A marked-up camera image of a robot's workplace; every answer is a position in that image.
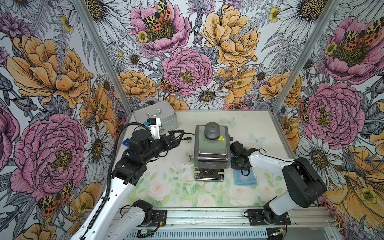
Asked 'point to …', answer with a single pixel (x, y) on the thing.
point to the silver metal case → (163, 110)
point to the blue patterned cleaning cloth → (239, 179)
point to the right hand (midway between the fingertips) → (237, 168)
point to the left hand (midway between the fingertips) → (178, 139)
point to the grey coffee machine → (212, 151)
